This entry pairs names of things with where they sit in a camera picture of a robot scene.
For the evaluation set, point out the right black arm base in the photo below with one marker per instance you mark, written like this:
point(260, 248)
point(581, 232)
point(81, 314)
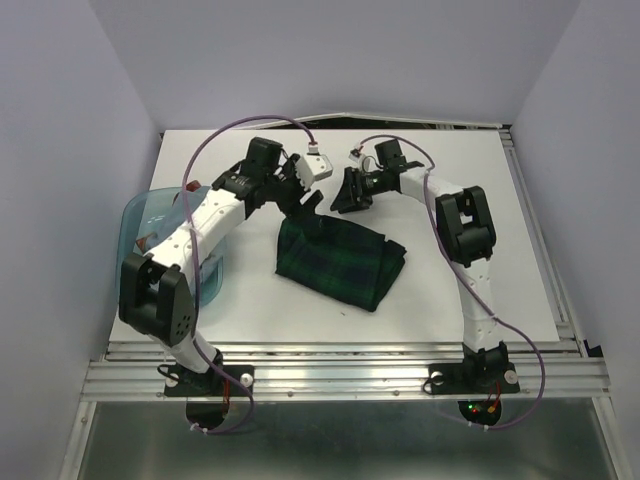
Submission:
point(484, 376)

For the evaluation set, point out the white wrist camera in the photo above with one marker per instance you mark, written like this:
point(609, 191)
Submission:
point(364, 161)
point(312, 168)

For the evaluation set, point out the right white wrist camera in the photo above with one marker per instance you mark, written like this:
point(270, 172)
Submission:
point(364, 161)

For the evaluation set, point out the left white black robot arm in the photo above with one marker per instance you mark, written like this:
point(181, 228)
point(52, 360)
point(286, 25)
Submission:
point(160, 289)

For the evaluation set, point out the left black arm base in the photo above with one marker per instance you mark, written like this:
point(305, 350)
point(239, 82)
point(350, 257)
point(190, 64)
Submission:
point(208, 398)

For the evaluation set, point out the green plaid skirt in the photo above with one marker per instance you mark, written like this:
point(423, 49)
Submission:
point(340, 259)

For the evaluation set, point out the blue plastic basket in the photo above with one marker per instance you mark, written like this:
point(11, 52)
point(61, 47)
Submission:
point(149, 219)

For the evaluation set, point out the aluminium frame rail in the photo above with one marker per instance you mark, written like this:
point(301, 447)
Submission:
point(340, 393)

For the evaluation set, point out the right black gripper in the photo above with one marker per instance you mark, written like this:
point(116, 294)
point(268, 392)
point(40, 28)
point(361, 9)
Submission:
point(350, 196)

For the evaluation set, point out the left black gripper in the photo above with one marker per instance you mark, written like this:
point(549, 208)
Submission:
point(295, 211)

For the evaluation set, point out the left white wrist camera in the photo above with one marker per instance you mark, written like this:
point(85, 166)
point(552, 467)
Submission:
point(312, 168)

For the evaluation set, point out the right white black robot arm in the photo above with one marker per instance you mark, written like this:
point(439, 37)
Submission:
point(466, 237)

